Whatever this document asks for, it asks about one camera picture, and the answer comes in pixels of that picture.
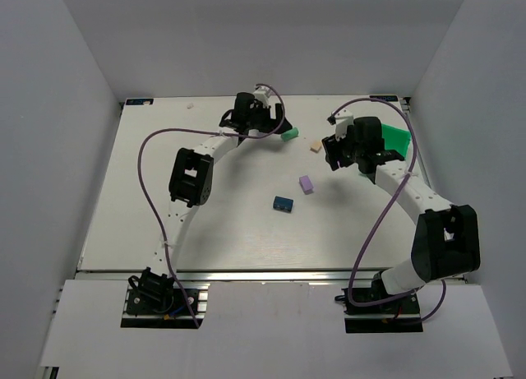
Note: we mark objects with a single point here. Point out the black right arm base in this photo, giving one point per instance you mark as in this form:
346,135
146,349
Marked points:
399,316

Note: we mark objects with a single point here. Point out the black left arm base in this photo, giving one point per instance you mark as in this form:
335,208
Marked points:
155,302

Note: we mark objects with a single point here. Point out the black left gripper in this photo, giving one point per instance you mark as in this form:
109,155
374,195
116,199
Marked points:
278,114

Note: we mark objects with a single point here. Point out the dark blue bridge block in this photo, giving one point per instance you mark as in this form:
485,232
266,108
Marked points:
283,204

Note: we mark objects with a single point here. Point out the beige square block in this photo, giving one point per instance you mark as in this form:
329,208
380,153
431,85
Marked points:
316,146

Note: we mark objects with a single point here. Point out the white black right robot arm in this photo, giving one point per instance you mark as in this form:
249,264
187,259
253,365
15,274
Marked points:
446,240

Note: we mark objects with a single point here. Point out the purple house-shaped block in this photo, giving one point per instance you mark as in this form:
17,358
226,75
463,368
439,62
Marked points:
306,184

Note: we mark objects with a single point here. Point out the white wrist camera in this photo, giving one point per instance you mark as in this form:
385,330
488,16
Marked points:
263,94
341,122

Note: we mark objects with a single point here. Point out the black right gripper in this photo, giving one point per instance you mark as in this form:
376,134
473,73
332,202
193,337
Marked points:
331,151

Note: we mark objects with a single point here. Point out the blue label sticker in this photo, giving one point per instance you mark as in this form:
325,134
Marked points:
386,98
139,102

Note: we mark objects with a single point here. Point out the green plastic bin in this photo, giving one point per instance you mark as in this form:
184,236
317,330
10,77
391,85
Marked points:
396,141

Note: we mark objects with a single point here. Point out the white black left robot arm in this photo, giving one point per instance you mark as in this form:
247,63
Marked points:
190,183

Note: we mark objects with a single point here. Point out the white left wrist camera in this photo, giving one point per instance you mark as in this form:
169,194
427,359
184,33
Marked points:
263,94

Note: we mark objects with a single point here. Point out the blue label sticker left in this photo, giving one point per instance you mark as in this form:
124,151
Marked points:
139,102

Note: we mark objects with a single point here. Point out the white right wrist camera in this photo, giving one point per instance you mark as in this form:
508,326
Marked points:
341,122

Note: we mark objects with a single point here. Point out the blue label sticker right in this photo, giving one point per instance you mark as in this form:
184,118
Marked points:
386,98

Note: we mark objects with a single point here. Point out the green cylinder block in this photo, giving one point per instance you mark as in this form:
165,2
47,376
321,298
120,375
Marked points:
290,134

